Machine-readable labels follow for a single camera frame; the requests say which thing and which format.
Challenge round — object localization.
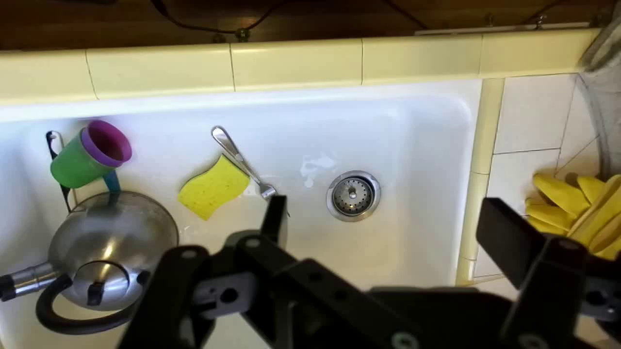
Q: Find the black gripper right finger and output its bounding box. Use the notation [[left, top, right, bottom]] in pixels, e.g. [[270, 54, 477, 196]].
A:
[[475, 196, 621, 349]]

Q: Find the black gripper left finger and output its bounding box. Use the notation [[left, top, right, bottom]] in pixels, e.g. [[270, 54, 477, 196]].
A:
[[118, 192, 415, 349]]

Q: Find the yellow sponge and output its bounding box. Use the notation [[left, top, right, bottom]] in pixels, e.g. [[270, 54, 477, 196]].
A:
[[176, 153, 252, 223]]

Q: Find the metal sink drain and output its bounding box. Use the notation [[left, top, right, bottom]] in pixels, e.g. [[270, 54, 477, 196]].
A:
[[324, 168, 382, 223]]

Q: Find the white ceramic sink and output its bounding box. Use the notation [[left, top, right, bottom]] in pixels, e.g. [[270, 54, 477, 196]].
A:
[[0, 79, 483, 349]]

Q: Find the stainless steel kettle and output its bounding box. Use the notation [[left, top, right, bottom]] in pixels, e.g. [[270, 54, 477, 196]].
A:
[[0, 190, 180, 337]]

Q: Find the silver fork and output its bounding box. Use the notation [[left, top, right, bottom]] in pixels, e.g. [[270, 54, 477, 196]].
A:
[[209, 124, 279, 201]]

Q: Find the green cup purple rim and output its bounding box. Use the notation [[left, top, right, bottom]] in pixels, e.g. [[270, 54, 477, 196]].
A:
[[48, 118, 134, 199]]

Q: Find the black wire utensil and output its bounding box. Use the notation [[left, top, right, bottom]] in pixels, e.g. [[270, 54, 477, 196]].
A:
[[43, 128, 74, 215]]

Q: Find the thin black cable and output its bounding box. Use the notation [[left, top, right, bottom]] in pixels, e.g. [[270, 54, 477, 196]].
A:
[[151, 0, 287, 42]]

